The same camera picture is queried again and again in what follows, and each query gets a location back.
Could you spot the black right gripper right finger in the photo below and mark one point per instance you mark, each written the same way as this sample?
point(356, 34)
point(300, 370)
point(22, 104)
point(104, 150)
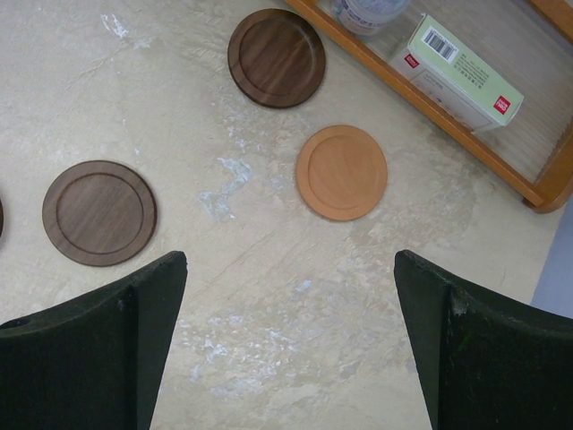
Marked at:
point(484, 361)

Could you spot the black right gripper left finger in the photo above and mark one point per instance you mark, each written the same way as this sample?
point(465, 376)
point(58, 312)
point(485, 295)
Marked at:
point(95, 361)

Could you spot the dark walnut coaster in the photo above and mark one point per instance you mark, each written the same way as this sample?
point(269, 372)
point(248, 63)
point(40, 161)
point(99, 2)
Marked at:
point(99, 213)

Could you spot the large brown grooved coaster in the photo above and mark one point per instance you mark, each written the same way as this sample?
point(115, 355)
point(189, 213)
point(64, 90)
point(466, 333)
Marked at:
point(1, 218)

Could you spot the light orange wood coaster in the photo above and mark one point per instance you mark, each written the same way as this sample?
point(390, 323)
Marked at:
point(341, 173)

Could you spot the dark wood coaster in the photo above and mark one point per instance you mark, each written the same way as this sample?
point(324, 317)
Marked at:
point(276, 58)

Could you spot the green white box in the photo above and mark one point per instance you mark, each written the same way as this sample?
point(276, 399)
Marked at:
point(456, 78)

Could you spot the clear plastic jar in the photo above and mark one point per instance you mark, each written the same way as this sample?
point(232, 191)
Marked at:
point(366, 18)

